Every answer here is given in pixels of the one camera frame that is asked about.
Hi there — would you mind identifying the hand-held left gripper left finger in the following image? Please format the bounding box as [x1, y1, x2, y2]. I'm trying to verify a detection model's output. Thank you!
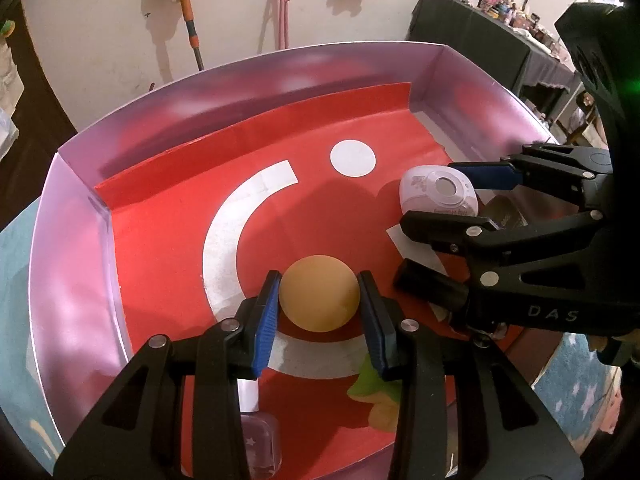
[59, 270, 283, 480]

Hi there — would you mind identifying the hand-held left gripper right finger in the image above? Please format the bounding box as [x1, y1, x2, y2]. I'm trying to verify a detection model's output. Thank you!
[356, 270, 586, 480]

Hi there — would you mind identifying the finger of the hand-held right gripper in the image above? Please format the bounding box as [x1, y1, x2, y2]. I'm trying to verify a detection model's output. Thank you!
[386, 210, 607, 312]
[447, 143, 613, 196]

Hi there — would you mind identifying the brown eyeshadow case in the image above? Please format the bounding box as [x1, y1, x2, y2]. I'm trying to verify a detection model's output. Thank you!
[482, 195, 528, 231]

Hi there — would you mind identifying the pink oval compact case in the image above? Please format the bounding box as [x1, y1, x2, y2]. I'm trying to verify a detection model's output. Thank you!
[398, 165, 479, 218]

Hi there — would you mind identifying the amber dome block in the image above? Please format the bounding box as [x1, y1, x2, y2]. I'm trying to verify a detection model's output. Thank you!
[278, 255, 362, 332]

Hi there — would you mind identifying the yellow green toy figure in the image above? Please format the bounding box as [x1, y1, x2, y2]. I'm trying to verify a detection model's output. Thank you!
[346, 355, 401, 431]

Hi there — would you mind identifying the purple nail polish bottle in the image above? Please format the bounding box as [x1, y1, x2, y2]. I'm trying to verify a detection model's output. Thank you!
[237, 379, 281, 480]

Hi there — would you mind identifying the purple cardboard box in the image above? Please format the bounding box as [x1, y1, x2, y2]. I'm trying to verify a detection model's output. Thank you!
[27, 42, 563, 480]

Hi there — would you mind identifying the red printed paper liner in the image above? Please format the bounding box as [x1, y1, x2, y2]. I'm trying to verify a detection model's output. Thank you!
[94, 81, 501, 478]

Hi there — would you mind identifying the cluttered dark side table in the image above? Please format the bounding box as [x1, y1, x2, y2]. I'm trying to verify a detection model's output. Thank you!
[415, 0, 576, 56]

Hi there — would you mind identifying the mop handle with orange grip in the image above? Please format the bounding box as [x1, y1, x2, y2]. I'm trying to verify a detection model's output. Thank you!
[170, 0, 206, 72]

